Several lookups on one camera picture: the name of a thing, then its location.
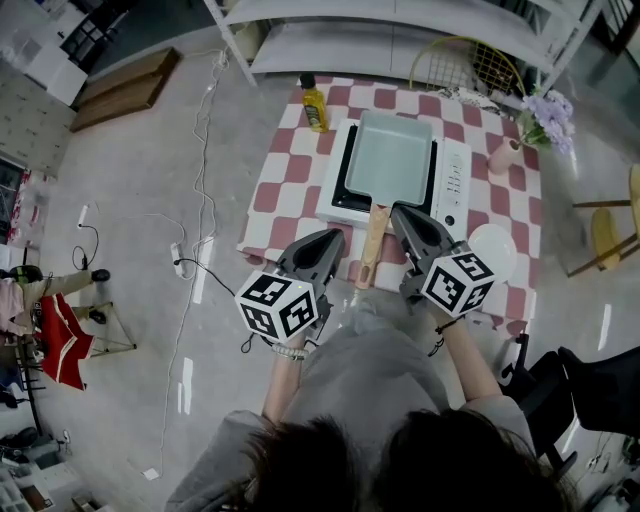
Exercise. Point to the rectangular pale green pan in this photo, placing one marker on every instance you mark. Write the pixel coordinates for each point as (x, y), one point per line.
(390, 155)

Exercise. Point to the white power adapter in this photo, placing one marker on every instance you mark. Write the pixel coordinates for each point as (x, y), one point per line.
(150, 473)

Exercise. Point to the white round plate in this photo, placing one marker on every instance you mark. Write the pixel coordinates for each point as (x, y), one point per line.
(500, 250)

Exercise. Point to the red white checkered tablecloth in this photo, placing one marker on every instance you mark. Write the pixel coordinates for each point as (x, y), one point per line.
(290, 200)

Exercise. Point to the yellow wooden stool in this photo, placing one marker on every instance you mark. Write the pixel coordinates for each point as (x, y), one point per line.
(602, 240)

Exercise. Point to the pink vase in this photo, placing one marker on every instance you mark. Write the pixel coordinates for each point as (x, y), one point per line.
(502, 157)

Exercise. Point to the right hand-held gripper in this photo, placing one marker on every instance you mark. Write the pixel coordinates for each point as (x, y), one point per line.
(457, 285)

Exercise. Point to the black office chair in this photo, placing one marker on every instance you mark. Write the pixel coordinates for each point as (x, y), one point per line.
(600, 390)

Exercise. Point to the small white power strip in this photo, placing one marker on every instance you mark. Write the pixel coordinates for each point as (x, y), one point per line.
(82, 216)

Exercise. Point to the white cabinet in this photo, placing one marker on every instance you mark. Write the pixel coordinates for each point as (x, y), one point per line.
(57, 72)

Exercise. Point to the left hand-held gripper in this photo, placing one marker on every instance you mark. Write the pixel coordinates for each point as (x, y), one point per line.
(275, 310)

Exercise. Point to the red white plastic packaging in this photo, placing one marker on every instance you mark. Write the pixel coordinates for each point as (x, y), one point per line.
(25, 210)

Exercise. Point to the beige carton box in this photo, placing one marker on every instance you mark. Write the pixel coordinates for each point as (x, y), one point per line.
(250, 42)

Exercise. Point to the white metal shelf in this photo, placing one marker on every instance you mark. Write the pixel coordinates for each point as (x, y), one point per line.
(325, 45)

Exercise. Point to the person's right forearm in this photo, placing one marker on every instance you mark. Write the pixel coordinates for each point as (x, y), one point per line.
(470, 360)

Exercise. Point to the brown wooden platform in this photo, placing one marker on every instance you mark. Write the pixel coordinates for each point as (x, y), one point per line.
(125, 90)

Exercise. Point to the person's left forearm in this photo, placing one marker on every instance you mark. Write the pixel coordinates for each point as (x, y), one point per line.
(282, 385)

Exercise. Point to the red cloth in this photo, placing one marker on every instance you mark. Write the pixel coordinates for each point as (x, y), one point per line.
(62, 340)

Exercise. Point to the large white power strip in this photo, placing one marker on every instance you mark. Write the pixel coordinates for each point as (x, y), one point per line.
(180, 260)

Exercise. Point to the purple flower bouquet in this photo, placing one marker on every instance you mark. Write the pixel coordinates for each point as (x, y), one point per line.
(552, 112)

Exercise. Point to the person's grey clothing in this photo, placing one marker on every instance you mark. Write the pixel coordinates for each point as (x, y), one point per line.
(370, 380)

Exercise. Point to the yellow oil bottle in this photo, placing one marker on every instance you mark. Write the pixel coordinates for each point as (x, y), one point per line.
(315, 112)

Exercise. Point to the white portable stove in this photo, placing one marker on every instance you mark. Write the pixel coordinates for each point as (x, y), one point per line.
(452, 170)

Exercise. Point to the black wrist band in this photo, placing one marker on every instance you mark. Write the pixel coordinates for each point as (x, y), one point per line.
(445, 327)

